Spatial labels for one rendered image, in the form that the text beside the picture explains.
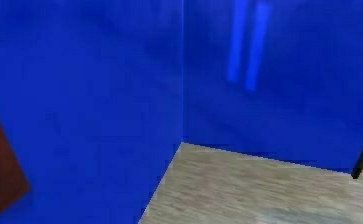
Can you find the dark brown wooden cabinet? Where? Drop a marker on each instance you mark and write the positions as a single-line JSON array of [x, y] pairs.
[[4, 176]]

